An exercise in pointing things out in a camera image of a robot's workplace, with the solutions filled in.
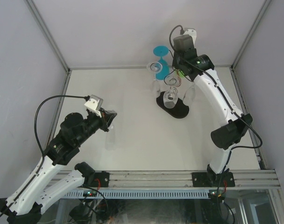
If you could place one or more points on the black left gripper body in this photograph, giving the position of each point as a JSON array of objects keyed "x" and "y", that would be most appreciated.
[{"x": 93, "y": 123}]

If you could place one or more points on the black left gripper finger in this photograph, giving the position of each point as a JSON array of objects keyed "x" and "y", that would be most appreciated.
[
  {"x": 107, "y": 113},
  {"x": 109, "y": 117}
]

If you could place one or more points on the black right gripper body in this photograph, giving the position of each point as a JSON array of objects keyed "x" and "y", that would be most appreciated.
[{"x": 177, "y": 62}]

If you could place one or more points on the green plastic wine glass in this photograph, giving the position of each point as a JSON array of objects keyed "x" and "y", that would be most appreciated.
[{"x": 180, "y": 73}]

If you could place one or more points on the blue plastic wine glass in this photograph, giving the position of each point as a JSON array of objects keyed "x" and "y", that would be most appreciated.
[{"x": 161, "y": 51}]

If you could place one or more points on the clear tall champagne flute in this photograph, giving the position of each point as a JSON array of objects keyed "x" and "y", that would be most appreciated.
[{"x": 154, "y": 68}]

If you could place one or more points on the clear flute glass front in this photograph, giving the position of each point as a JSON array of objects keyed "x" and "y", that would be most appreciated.
[{"x": 189, "y": 95}]

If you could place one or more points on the clear wine glass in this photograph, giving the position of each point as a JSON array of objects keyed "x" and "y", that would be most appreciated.
[{"x": 170, "y": 96}]

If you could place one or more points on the metal wine glass rack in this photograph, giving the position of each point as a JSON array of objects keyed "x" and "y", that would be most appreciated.
[{"x": 165, "y": 86}]

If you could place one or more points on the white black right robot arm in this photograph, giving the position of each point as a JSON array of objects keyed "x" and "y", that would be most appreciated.
[{"x": 233, "y": 123}]

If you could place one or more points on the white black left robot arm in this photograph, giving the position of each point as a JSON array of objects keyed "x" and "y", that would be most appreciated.
[{"x": 27, "y": 204}]

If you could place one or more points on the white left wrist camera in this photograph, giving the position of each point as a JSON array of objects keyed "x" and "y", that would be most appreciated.
[{"x": 93, "y": 104}]

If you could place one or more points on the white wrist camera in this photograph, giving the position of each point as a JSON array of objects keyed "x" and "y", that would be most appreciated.
[
  {"x": 191, "y": 32},
  {"x": 93, "y": 104}
]

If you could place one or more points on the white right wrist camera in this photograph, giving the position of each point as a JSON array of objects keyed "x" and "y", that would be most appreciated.
[{"x": 191, "y": 32}]

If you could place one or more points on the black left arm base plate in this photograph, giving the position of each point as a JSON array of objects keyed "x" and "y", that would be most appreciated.
[{"x": 98, "y": 180}]

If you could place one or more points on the blue slotted cable duct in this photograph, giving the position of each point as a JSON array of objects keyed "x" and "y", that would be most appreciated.
[{"x": 138, "y": 194}]

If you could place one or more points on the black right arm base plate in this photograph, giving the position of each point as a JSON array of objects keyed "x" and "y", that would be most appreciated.
[{"x": 206, "y": 179}]

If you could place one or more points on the aluminium mounting rail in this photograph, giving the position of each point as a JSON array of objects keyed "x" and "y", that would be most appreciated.
[{"x": 244, "y": 179}]

